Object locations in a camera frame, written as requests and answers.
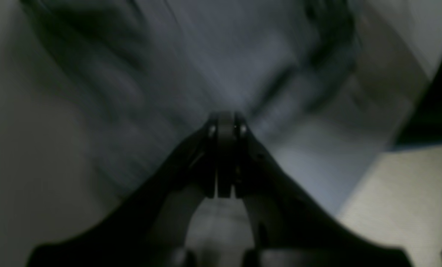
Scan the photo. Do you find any grey T-shirt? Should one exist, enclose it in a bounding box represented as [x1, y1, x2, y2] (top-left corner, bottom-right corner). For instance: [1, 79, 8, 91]
[20, 0, 359, 199]

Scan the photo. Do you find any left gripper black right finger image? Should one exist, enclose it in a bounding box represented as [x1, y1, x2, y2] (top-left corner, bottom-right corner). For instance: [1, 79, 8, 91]
[231, 113, 411, 267]

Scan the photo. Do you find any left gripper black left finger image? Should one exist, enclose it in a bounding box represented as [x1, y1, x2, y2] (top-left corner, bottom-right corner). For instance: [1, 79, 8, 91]
[27, 113, 225, 267]

